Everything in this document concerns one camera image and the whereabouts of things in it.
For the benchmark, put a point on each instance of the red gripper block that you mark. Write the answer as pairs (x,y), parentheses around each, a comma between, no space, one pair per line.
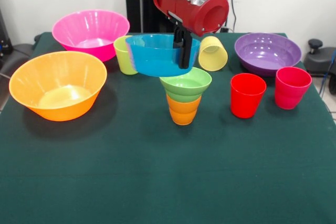
(189,11)

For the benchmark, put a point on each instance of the blue bowl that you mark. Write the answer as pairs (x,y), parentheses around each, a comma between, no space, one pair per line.
(155,61)

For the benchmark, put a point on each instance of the yellow cup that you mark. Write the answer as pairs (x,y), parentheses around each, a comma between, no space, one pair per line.
(214,58)

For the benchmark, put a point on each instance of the small green bowl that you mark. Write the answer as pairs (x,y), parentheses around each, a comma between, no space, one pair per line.
(189,86)

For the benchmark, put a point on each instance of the lime green cup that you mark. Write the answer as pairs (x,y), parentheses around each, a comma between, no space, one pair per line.
(122,58)

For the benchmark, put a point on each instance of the orange cup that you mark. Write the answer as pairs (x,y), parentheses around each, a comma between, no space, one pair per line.
(183,113)

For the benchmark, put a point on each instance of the red cup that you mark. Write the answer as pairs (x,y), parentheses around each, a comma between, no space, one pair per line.
(245,103)

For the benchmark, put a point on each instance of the purple bowl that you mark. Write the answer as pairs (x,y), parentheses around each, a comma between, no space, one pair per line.
(267,64)

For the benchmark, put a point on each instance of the large pink bowl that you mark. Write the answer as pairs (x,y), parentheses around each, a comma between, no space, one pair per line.
(89,32)

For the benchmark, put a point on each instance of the dark green tablecloth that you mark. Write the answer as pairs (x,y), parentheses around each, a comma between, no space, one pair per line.
(157,155)

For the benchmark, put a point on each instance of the magenta cup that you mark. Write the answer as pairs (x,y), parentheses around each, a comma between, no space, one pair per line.
(288,95)

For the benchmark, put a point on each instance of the dark chair base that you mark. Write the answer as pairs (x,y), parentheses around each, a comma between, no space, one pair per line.
(319,61)
(18,56)

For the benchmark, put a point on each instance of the large orange bowl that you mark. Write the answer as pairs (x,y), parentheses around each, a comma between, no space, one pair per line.
(57,108)

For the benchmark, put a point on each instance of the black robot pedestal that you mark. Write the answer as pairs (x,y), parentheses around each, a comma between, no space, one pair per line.
(141,3)

